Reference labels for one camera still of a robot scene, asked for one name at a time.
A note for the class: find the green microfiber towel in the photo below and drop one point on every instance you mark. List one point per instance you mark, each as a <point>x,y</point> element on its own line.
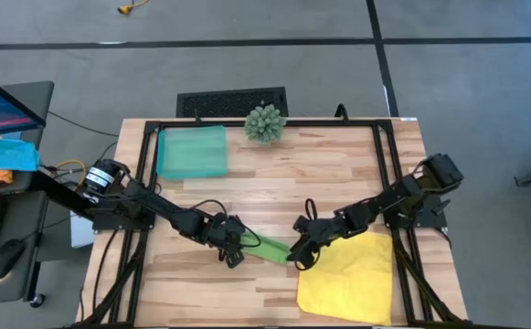
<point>269,249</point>

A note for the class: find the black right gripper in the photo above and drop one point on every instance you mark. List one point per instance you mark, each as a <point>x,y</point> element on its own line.
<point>320,228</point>

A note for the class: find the black computer mouse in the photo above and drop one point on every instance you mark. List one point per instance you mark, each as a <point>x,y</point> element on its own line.
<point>5,258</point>

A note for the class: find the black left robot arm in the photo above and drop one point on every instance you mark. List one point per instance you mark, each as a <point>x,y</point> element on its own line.
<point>164,212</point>

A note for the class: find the teal plastic basket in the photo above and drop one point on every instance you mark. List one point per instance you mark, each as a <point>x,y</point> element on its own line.
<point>192,153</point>

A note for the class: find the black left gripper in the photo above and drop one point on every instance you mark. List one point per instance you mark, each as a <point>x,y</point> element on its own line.
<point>224,230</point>

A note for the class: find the grey side desk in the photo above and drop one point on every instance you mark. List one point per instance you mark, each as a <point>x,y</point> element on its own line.
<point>0,292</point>

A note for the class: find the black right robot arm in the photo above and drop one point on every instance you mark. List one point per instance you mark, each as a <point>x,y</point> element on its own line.
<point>397,198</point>

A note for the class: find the black table frame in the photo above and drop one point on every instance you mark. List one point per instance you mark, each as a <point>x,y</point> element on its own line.
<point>315,123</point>

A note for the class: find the green plant in patterned pot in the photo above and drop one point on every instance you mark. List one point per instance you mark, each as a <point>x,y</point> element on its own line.
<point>265,124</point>

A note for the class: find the black caster wheel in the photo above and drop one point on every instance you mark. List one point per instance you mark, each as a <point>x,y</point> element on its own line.
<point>38,300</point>

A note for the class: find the black diagonal beam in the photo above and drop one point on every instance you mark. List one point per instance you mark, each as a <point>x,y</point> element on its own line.
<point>59,194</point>

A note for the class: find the black floor vent grate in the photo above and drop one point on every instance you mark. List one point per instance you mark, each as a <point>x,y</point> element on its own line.
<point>219,102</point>

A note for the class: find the yellow microfiber towel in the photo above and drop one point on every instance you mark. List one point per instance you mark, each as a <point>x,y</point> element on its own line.
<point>352,279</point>

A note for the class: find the white box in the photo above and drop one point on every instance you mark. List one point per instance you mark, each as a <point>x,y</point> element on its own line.
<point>81,233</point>

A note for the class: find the blue cloth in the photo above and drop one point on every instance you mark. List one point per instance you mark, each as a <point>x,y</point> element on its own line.
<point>4,155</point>

